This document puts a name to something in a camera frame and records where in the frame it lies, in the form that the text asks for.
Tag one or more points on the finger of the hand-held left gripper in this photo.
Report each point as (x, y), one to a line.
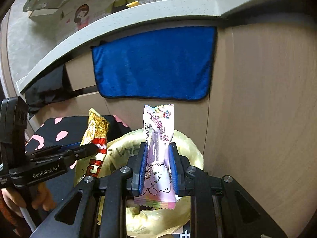
(84, 151)
(49, 150)

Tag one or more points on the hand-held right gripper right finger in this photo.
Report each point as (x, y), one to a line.
(173, 171)

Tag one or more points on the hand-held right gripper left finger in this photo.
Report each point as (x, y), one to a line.
(141, 168)

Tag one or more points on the golden noodle snack packet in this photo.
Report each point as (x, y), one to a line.
(95, 129)

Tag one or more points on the pink candy packet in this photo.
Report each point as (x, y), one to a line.
(154, 129)

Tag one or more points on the person's left hand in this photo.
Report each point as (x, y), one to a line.
(14, 199)

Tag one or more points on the black blanket with pink print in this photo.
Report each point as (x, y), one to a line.
(49, 126)

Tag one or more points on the black hanging cloth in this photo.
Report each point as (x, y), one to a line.
(47, 89)

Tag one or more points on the blue towel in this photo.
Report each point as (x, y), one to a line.
(153, 64)

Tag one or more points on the grey stone counter ledge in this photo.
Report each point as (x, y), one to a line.
(123, 22)

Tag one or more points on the yellow cup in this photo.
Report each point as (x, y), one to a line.
(131, 4)

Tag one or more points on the cartoon wall sticker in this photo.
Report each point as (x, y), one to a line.
(81, 17)

